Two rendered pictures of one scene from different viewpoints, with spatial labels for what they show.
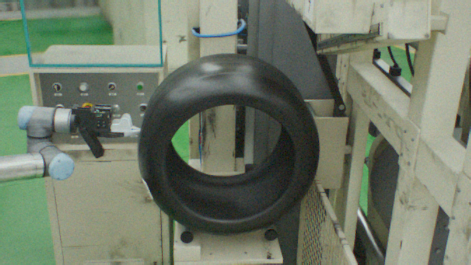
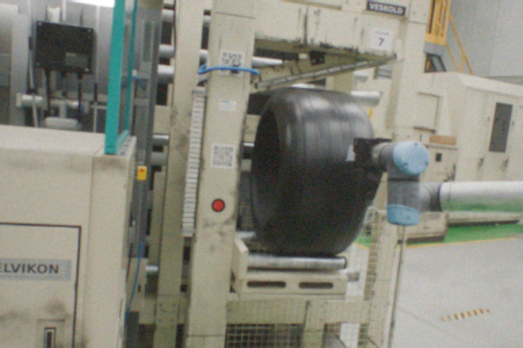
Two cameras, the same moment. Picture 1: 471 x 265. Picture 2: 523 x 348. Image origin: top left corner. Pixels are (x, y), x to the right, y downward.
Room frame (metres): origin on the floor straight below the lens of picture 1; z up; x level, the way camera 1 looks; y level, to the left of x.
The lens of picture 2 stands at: (2.04, 1.67, 1.35)
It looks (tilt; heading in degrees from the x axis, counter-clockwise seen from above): 7 degrees down; 261
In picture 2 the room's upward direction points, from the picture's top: 6 degrees clockwise
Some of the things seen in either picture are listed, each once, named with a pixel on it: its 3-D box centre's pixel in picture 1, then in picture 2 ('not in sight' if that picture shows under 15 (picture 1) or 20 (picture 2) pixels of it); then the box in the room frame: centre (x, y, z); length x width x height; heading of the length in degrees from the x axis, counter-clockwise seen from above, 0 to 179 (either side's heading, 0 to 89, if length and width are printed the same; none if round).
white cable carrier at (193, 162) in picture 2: not in sight; (194, 162); (2.01, 0.10, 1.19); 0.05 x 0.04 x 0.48; 95
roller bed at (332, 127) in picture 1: (319, 143); not in sight; (1.92, -0.34, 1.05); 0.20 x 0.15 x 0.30; 5
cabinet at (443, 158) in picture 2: not in sight; (413, 190); (-0.89, -4.14, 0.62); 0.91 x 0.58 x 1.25; 23
